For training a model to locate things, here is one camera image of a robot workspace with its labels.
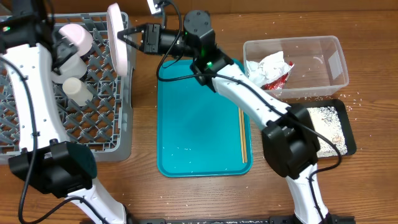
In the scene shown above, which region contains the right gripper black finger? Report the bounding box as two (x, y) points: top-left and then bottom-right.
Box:
(117, 26), (146, 39)
(120, 37), (144, 52)

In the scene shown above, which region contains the large white plate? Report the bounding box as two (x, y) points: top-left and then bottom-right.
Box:
(106, 3), (128, 77)

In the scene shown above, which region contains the grey bowl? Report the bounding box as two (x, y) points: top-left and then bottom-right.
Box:
(51, 54), (87, 84)

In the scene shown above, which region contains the white paper cup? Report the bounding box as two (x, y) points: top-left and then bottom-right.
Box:
(62, 77), (93, 106)

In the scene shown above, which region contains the white napkin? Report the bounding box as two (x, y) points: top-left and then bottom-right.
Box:
(246, 51), (294, 87)

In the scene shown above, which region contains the red snack wrapper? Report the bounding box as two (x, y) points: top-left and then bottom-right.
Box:
(262, 61), (294, 90)

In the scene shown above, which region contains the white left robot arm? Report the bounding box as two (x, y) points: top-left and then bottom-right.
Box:
(1, 1), (134, 223)

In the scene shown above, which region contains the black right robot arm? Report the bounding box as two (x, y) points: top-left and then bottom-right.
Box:
(114, 10), (331, 223)

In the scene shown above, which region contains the grey dishwasher rack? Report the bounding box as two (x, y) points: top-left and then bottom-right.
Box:
(0, 11), (137, 165)

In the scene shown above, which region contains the teal plastic tray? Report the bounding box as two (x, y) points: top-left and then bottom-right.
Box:
(156, 58), (253, 178)

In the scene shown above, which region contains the clear plastic bin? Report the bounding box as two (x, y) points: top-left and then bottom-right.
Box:
(243, 35), (349, 99)

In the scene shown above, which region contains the spilled rice pile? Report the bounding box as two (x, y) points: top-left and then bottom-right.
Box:
(307, 106), (348, 155)

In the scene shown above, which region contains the black tray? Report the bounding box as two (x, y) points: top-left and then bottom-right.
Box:
(291, 99), (357, 156)

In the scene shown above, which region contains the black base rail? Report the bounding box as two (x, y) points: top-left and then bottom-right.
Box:
(128, 215), (356, 224)

